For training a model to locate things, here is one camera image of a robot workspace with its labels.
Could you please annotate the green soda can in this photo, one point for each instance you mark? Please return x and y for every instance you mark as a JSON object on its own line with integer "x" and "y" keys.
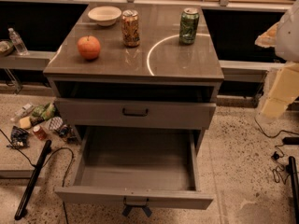
{"x": 188, "y": 25}

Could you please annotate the black bar on floor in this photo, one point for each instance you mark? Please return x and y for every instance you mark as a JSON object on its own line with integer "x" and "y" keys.
{"x": 21, "y": 210}

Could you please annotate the orange apple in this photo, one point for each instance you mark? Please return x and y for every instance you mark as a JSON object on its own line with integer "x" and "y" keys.
{"x": 89, "y": 47}

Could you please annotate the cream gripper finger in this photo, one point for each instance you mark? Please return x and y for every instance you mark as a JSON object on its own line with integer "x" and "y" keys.
{"x": 284, "y": 91}
{"x": 268, "y": 39}

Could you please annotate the blue chip bag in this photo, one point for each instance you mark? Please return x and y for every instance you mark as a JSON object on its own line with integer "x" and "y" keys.
{"x": 18, "y": 138}

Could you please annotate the white patterned snack bag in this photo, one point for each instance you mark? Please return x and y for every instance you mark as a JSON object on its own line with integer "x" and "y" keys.
{"x": 55, "y": 124}

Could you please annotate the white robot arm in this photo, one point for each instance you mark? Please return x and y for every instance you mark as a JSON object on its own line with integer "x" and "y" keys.
{"x": 287, "y": 48}

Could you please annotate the black bar right floor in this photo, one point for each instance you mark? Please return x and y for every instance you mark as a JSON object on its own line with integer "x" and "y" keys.
{"x": 292, "y": 170}

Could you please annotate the grey drawer cabinet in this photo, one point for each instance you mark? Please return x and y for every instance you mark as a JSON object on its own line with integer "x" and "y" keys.
{"x": 160, "y": 69}

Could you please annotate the red soda can on floor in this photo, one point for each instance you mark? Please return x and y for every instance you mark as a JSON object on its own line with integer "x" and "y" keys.
{"x": 39, "y": 132}

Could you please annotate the white bowl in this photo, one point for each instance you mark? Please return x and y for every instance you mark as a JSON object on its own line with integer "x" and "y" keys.
{"x": 104, "y": 16}

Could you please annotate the orange patterned soda can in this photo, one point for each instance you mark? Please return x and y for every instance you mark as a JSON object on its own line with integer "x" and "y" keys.
{"x": 130, "y": 28}

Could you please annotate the clear bottle on floor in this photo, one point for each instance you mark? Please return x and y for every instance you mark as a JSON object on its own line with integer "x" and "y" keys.
{"x": 21, "y": 113}

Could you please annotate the open grey middle drawer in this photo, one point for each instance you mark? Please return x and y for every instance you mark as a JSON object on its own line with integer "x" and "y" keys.
{"x": 137, "y": 168}

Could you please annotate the green snack bag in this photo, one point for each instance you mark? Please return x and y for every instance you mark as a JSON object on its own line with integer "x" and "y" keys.
{"x": 43, "y": 112}

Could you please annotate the bowl on left shelf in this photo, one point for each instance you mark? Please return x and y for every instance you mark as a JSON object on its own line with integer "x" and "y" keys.
{"x": 6, "y": 47}

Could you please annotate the yellow sponge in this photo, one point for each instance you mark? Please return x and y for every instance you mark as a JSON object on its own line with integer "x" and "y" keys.
{"x": 25, "y": 123}

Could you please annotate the clear plastic water bottle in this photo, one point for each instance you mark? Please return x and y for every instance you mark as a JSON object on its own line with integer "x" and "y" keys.
{"x": 17, "y": 42}

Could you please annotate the black bottom drawer handle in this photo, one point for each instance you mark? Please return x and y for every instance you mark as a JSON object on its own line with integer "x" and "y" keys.
{"x": 129, "y": 207}

